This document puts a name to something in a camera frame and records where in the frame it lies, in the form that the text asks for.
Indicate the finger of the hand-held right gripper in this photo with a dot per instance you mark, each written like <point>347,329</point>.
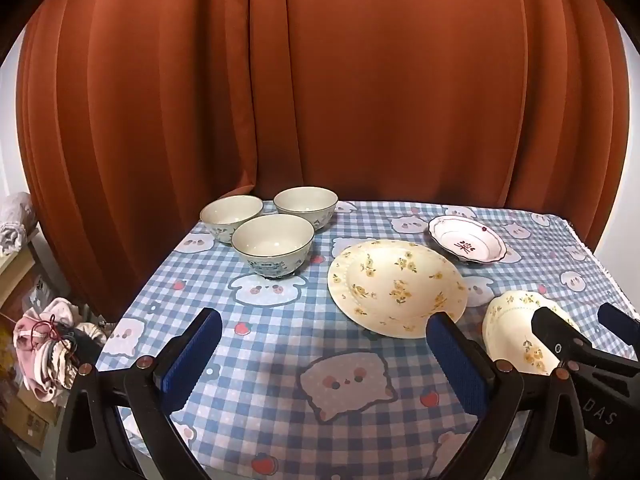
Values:
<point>617,320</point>
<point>550,327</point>

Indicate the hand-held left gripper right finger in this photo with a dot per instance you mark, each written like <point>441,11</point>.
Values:
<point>457,360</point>

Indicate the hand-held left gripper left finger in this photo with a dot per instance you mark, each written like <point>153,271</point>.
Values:
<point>192,355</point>

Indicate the small yellow floral plate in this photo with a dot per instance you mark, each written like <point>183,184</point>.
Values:
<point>510,330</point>

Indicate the large yellow floral plate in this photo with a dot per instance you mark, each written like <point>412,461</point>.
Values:
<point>395,280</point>

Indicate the white plate red pattern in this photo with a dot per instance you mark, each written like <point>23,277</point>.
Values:
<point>465,237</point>

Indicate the white ceramic bowl blue emblem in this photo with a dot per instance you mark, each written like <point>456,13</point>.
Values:
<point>272,240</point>

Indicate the white floral ceramic bowl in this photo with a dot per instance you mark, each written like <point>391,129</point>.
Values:
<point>227,210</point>
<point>305,200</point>

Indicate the blue checked printed tablecloth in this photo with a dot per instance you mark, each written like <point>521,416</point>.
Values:
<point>280,340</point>

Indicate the pink and white clothes pile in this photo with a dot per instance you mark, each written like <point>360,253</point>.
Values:
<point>37,360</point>

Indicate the cardboard box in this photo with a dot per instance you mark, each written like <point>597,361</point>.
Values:
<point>30,412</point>

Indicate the wooden shelf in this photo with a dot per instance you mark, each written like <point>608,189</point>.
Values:
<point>17,270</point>

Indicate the grey crumpled cloth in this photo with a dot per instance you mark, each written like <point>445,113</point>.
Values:
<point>15,220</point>

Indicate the orange curtain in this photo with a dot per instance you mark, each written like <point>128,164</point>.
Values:
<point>350,85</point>

